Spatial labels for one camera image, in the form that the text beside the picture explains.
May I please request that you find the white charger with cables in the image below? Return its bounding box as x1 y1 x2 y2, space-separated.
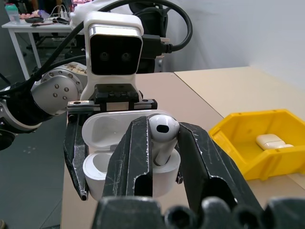
50 4 71 20

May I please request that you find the white earbud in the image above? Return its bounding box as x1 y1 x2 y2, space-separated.
148 114 181 167

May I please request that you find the white background table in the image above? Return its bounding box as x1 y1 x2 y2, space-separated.
1 19 76 82

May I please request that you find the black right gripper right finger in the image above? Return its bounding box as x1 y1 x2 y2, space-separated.
177 122 263 211

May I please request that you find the pink toy pile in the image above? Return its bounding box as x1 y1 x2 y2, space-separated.
20 10 44 20

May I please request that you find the white closed earbud case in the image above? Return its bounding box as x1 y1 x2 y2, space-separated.
255 134 287 151

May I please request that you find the flat black pouch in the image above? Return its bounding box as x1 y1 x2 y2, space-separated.
24 16 45 24

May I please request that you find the yellow plastic bin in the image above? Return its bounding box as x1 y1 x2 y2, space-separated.
208 108 305 181

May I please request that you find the clear cup with teal lid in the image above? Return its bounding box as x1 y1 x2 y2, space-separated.
5 3 22 25

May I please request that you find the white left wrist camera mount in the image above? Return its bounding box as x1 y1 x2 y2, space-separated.
70 4 145 101

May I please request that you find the white earbud case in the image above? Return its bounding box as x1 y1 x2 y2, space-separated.
81 109 182 201
255 134 287 151

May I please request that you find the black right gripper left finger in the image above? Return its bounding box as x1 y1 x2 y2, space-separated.
102 116 153 198

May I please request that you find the left robot arm with camera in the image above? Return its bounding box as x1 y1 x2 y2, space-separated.
0 0 193 99

